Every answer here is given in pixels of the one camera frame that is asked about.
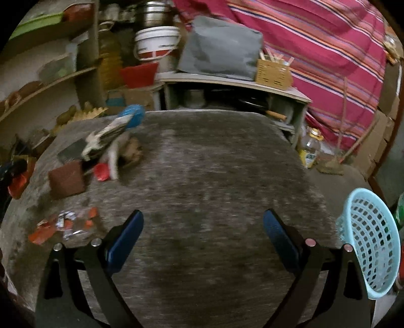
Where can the green plastic tray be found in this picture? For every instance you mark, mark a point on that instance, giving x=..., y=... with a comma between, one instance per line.
x=36, y=23

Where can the red printed snack packet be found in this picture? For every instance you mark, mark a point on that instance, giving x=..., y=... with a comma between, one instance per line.
x=72, y=224

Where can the grey fuzzy table mat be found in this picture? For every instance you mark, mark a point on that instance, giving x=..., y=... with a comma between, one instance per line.
x=204, y=182

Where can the cooking oil bottle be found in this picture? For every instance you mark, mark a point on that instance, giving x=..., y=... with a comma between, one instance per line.
x=309, y=147

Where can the red bottle cap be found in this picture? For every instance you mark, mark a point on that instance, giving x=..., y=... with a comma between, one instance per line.
x=101, y=172

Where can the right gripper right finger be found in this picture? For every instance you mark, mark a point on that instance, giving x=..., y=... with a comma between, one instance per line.
x=343, y=301

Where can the yellow egg tray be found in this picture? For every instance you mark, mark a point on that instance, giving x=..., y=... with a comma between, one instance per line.
x=67, y=117

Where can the black cylindrical can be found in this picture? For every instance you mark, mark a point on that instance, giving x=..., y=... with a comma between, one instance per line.
x=72, y=152

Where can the wooden shelf unit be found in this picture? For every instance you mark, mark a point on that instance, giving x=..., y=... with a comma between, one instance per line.
x=48, y=70

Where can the grey cloth bag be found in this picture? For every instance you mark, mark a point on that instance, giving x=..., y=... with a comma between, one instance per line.
x=219, y=48

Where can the brown paper ball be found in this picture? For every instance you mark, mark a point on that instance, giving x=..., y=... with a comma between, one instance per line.
x=132, y=153

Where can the cardboard box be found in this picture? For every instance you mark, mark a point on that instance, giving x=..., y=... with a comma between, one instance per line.
x=147, y=97

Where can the light blue plastic basket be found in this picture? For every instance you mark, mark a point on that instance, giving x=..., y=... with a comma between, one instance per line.
x=367, y=224

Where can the silver snack bag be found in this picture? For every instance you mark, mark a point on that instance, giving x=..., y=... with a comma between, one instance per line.
x=110, y=142

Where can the broom with wooden handle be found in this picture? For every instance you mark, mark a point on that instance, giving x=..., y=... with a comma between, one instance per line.
x=334, y=166

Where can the steel pot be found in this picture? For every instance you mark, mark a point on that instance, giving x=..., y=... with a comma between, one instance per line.
x=155, y=14

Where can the striped pink curtain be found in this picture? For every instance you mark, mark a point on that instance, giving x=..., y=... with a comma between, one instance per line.
x=335, y=49

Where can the wooden utensil holder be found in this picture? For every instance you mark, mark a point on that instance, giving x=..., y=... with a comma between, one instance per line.
x=273, y=72

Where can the grey low cabinet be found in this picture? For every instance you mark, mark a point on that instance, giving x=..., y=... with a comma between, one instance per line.
x=286, y=109

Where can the red plastic basket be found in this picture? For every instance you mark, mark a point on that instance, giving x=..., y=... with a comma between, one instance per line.
x=139, y=76

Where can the red torn wrapper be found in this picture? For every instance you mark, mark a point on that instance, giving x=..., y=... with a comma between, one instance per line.
x=44, y=230

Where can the blue plastic bag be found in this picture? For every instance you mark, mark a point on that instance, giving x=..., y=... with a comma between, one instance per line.
x=136, y=112

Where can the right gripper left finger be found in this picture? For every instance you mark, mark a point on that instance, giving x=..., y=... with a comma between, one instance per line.
x=61, y=301

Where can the white plastic bucket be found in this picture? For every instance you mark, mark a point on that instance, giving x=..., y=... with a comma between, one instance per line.
x=155, y=43

